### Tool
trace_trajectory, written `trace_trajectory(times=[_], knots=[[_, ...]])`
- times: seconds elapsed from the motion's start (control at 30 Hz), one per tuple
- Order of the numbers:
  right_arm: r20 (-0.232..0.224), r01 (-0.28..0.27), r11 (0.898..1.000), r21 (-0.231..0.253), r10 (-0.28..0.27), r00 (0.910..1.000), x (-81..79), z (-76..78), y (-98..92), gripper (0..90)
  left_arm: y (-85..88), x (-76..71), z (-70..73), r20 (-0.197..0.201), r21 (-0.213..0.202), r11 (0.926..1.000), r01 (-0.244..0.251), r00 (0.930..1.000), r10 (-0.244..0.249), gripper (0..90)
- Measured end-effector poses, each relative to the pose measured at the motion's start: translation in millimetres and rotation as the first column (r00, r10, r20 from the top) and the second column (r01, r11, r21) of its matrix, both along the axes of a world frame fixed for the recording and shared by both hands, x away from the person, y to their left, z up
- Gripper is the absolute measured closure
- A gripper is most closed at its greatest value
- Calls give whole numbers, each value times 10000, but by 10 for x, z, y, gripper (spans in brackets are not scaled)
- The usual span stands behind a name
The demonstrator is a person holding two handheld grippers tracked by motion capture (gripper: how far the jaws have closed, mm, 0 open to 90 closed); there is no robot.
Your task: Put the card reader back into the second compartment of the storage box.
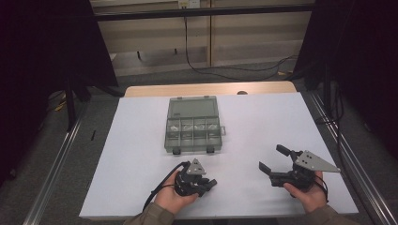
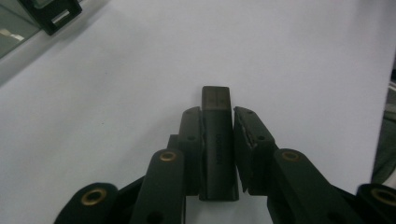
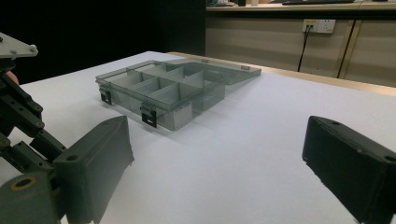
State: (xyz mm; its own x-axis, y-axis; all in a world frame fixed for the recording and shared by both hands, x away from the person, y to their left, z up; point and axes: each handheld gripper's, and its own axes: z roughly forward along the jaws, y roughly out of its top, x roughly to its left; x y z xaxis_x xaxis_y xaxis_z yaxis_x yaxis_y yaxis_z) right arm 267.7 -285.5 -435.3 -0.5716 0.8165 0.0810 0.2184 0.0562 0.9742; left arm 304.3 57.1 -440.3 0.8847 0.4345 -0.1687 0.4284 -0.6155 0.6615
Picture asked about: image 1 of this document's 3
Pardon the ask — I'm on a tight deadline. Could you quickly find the wooden wall post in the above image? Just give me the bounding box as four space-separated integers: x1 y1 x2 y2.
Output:
207 0 216 68

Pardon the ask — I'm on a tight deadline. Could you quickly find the wooden table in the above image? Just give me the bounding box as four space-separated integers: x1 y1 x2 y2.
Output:
124 81 298 98

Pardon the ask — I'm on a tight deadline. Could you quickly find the black stand post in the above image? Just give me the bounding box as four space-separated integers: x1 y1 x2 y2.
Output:
63 78 78 132

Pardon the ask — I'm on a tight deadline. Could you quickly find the metal floor rail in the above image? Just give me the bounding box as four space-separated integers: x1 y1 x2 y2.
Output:
23 102 89 225
308 90 398 225

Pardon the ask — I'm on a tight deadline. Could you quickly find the person's left hand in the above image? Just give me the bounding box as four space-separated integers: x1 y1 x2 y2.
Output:
154 170 200 216

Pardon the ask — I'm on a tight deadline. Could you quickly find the person's right hand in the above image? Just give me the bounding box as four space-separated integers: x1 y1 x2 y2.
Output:
283 171 329 215

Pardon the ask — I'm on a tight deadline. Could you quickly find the black horizontal rail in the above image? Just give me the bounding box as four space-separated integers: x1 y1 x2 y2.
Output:
93 4 315 22

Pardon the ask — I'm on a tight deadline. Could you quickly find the white table cover sheet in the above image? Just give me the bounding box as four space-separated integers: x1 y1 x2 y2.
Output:
79 92 360 219

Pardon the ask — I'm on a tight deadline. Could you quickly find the white wall socket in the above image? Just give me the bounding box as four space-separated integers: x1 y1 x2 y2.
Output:
177 0 201 9

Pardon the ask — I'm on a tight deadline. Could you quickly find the translucent grey compartment storage box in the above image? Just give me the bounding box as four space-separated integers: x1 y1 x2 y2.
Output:
163 95 227 156

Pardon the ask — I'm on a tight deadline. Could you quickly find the right hand-held gripper cable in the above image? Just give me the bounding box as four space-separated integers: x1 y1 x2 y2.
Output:
314 173 329 204

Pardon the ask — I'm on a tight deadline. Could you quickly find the left hand-held gripper cable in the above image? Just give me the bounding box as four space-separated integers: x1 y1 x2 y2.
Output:
142 160 191 212

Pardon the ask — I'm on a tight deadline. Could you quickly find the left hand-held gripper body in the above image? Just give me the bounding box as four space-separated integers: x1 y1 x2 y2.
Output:
174 157 209 198

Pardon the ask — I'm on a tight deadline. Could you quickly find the hand-held gripper cable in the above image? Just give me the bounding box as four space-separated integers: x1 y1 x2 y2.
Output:
142 160 191 212
314 173 329 204

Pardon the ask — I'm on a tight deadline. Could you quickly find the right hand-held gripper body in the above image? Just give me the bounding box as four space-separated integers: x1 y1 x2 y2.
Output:
268 149 342 192

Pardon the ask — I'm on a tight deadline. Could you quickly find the black wall socket cable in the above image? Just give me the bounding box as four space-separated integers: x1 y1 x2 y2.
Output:
183 17 299 83

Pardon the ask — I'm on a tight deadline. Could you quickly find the black curtain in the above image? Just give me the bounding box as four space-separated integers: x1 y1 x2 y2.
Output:
293 0 398 161
0 0 119 188

